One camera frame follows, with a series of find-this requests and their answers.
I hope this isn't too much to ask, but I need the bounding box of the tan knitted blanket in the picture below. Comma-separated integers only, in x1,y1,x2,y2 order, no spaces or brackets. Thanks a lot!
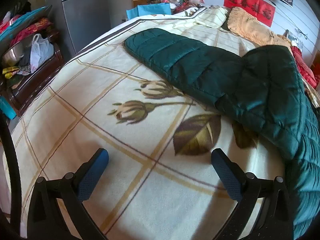
226,7,293,49

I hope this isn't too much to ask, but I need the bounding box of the metal basin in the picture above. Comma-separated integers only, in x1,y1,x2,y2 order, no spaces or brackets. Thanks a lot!
1,39,34,68

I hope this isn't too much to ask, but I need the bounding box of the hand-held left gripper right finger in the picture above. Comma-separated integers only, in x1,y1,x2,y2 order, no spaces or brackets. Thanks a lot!
211,148,294,240

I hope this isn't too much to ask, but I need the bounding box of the cream floral blanket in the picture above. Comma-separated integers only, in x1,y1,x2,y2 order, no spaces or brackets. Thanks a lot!
2,6,300,240

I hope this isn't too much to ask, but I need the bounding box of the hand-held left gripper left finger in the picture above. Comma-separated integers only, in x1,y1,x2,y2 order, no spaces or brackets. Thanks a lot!
26,148,110,240

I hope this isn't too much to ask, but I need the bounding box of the red patterned cloth pile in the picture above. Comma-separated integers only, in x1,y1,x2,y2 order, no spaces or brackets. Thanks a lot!
10,17,54,45

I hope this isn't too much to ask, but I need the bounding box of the white plastic bag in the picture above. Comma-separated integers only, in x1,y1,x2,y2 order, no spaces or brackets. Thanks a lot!
30,34,54,67

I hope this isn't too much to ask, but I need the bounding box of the wooden side cabinet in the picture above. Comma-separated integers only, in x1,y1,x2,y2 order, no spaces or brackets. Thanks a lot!
0,27,65,117

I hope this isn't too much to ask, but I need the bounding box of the red fringed pillow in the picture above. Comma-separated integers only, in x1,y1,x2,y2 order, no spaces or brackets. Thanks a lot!
290,46,320,90

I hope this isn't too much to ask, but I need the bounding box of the yellow checked sheet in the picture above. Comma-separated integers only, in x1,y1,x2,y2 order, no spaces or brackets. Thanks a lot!
185,6,229,30

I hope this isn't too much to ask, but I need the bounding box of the red wall banner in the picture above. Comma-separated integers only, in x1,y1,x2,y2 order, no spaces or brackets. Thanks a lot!
224,0,275,27

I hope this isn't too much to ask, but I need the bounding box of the teal bottle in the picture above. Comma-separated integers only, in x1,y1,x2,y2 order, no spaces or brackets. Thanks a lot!
0,96,17,120

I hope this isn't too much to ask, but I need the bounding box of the dark green down jacket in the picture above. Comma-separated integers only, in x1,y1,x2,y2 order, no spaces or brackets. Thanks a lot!
124,28,320,240

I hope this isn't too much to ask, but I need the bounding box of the blue box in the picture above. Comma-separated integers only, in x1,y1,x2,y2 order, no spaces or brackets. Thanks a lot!
126,3,173,20

